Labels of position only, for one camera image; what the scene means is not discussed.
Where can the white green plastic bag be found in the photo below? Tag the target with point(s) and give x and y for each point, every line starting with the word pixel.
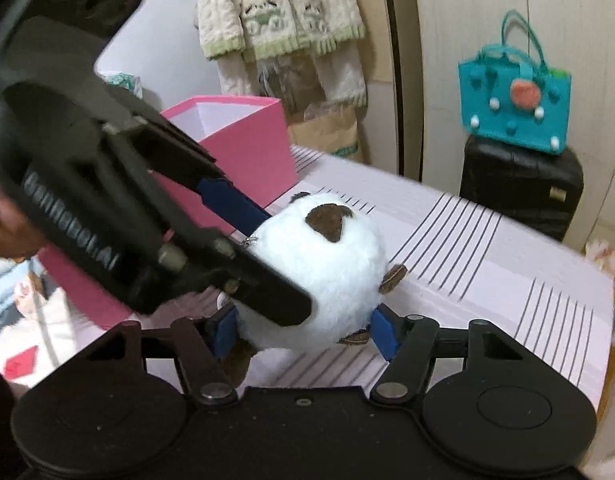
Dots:
pixel 122 82

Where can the cream fleece jacket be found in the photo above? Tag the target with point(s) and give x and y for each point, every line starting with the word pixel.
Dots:
pixel 227 5

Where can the striped tablecloth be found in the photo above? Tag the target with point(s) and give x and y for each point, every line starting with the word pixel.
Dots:
pixel 487 285

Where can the colourful gift bag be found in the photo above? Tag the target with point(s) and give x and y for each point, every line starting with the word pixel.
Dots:
pixel 607 260

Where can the cream fleece pants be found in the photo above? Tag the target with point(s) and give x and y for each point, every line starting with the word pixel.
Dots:
pixel 337 80

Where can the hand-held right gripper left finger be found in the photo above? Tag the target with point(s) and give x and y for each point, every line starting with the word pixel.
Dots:
pixel 225 330

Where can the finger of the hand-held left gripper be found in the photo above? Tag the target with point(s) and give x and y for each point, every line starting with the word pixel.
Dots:
pixel 267 290
pixel 232 205

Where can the printed white fabric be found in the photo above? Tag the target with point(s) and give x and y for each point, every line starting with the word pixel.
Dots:
pixel 22 320

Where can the grey wardrobe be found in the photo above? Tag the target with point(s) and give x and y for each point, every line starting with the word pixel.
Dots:
pixel 462 10

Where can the pink cardboard box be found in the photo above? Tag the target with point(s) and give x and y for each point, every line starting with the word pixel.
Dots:
pixel 257 150

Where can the black suitcase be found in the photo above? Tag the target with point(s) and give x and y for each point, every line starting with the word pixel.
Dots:
pixel 517 185

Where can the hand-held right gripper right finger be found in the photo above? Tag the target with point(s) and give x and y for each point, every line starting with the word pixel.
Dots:
pixel 385 335

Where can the teal felt handbag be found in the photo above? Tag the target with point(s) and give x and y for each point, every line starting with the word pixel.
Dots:
pixel 492 105

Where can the beige wardrobe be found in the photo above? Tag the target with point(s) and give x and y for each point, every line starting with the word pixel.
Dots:
pixel 377 125

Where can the person's left hand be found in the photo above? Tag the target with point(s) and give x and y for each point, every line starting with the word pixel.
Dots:
pixel 7 235

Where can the white round plush toy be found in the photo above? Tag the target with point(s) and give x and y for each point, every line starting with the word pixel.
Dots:
pixel 327 280

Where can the brown paper bag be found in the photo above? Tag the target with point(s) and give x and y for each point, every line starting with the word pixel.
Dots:
pixel 327 135

